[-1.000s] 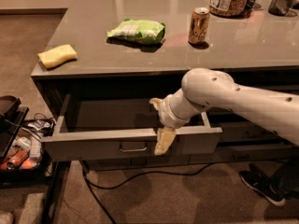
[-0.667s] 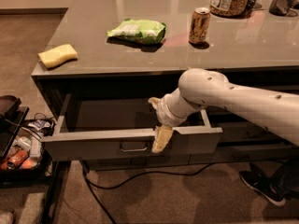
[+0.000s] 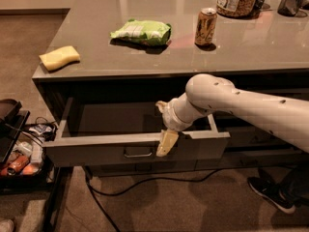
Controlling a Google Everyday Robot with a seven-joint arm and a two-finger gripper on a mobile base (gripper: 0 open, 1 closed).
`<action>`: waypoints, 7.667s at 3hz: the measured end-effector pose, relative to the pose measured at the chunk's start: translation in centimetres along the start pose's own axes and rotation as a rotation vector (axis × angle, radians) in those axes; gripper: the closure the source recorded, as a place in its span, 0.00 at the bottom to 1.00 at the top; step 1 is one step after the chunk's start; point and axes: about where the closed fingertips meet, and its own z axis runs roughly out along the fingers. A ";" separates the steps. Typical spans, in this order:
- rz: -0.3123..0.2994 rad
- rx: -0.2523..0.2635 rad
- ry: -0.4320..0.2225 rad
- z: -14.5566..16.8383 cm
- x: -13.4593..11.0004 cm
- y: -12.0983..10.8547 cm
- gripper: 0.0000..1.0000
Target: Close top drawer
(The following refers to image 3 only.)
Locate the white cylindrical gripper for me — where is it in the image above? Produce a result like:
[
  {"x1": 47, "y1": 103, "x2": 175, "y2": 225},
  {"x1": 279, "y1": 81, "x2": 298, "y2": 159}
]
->
[{"x1": 155, "y1": 93, "x2": 212, "y2": 157}]

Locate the grey drawer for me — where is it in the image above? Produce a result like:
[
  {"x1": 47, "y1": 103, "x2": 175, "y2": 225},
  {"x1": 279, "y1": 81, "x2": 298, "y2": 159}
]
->
[
  {"x1": 84, "y1": 160, "x2": 196, "y2": 177},
  {"x1": 195, "y1": 148, "x2": 309, "y2": 170},
  {"x1": 218, "y1": 120, "x2": 286, "y2": 148},
  {"x1": 44, "y1": 98, "x2": 230, "y2": 169}
]

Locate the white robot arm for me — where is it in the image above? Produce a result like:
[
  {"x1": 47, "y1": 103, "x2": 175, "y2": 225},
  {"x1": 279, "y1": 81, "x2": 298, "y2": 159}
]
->
[{"x1": 156, "y1": 74, "x2": 309, "y2": 157}]

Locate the grey counter cabinet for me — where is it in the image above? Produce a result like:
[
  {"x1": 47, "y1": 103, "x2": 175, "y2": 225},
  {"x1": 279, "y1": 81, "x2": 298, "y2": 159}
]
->
[{"x1": 31, "y1": 0, "x2": 309, "y2": 179}]

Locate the green snack bag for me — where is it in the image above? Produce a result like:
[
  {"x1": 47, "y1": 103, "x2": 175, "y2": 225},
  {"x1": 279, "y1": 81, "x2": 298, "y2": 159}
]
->
[{"x1": 110, "y1": 19, "x2": 171, "y2": 46}]

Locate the gold drink can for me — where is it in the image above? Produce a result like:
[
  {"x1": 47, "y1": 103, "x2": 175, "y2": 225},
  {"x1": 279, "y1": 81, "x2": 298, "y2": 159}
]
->
[{"x1": 195, "y1": 8, "x2": 217, "y2": 46}]

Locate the yellow sponge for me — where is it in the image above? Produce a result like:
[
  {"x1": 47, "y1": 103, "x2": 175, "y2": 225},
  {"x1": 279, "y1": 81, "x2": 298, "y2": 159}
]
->
[{"x1": 40, "y1": 45, "x2": 80, "y2": 72}]

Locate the black sneaker with white sole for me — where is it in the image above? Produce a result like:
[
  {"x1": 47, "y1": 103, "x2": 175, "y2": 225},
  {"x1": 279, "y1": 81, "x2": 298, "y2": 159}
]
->
[{"x1": 247, "y1": 177, "x2": 295, "y2": 214}]

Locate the black cart with clutter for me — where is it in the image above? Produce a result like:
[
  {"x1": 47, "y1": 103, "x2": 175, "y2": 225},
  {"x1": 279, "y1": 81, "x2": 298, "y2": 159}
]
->
[{"x1": 0, "y1": 99, "x2": 66, "y2": 232}]

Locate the dark glass pitcher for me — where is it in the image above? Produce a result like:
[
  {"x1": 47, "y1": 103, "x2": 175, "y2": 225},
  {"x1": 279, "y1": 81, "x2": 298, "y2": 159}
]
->
[{"x1": 277, "y1": 0, "x2": 309, "y2": 17}]

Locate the white shoe tip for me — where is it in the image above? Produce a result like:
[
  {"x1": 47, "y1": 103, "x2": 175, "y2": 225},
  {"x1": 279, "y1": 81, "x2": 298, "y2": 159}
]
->
[{"x1": 0, "y1": 219, "x2": 14, "y2": 232}]

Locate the black floor cable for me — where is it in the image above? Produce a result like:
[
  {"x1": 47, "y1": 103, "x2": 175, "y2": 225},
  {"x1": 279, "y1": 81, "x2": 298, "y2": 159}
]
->
[{"x1": 84, "y1": 166, "x2": 309, "y2": 232}]

